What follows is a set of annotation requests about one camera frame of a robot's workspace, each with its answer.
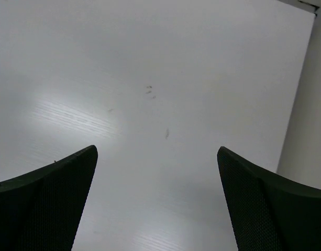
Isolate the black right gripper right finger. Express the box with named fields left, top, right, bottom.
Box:
left=217, top=146, right=321, bottom=250

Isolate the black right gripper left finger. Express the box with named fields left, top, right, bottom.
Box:
left=0, top=145, right=98, bottom=250

